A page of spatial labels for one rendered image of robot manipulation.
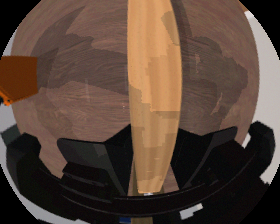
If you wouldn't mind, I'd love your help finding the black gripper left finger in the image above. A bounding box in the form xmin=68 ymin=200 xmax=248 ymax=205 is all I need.
xmin=56 ymin=124 xmax=133 ymax=196

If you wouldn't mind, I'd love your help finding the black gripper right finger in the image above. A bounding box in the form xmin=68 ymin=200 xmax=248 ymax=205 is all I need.
xmin=169 ymin=127 xmax=237 ymax=190

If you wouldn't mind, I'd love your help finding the wooden bed post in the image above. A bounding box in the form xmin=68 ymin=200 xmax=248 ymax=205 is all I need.
xmin=131 ymin=159 xmax=165 ymax=224

